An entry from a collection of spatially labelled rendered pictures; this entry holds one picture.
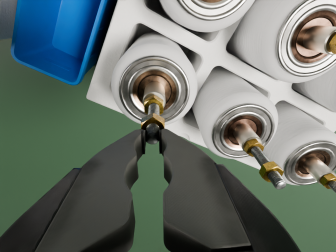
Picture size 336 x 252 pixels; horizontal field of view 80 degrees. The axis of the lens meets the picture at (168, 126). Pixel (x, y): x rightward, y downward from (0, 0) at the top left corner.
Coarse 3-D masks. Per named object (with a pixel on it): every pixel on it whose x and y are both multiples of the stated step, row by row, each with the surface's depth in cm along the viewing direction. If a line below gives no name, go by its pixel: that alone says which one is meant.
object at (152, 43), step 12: (144, 36) 28; (156, 36) 26; (132, 48) 20; (144, 48) 20; (156, 48) 20; (168, 48) 20; (180, 48) 27; (120, 60) 21; (132, 60) 20; (180, 60) 20; (120, 72) 21; (192, 72) 21; (192, 84) 22; (192, 96) 22; (120, 108) 23
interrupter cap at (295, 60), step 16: (304, 0) 18; (320, 0) 18; (288, 16) 19; (304, 16) 19; (320, 16) 19; (288, 32) 19; (304, 32) 20; (288, 48) 20; (304, 48) 20; (288, 64) 21; (304, 64) 21; (320, 64) 21
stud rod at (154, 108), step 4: (152, 104) 17; (156, 104) 18; (148, 108) 17; (152, 108) 17; (156, 108) 17; (148, 112) 16; (152, 112) 16; (156, 112) 16; (148, 124) 14; (152, 124) 14; (156, 124) 14; (148, 128) 14; (152, 128) 14; (156, 128) 14; (148, 132) 13; (152, 132) 13; (156, 132) 14; (148, 136) 13; (152, 136) 13; (156, 136) 13; (148, 140) 14; (152, 140) 14; (156, 140) 14
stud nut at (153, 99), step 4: (152, 96) 18; (156, 96) 18; (144, 100) 18; (148, 100) 18; (152, 100) 18; (156, 100) 18; (160, 100) 18; (144, 104) 18; (148, 104) 18; (160, 104) 18; (144, 108) 18; (160, 108) 18; (144, 112) 18; (160, 112) 18
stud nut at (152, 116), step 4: (148, 116) 15; (152, 116) 14; (156, 116) 15; (160, 116) 15; (144, 120) 14; (148, 120) 14; (152, 120) 14; (156, 120) 14; (160, 120) 14; (144, 124) 14; (160, 124) 14; (144, 128) 15; (160, 128) 15
